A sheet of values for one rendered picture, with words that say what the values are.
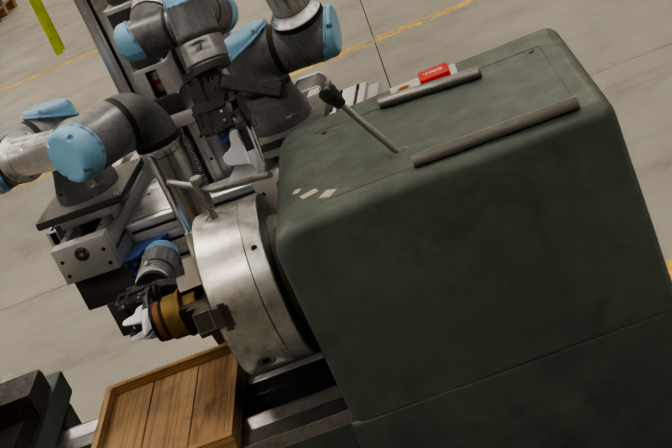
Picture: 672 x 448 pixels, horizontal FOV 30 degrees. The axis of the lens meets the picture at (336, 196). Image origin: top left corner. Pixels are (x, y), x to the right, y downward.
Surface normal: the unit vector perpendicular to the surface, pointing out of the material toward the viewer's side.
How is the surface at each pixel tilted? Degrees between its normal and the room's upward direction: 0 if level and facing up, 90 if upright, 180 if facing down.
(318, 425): 90
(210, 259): 41
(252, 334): 97
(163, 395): 0
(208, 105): 68
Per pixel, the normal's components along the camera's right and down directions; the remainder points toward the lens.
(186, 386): -0.37, -0.85
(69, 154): -0.59, 0.51
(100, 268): -0.07, 0.41
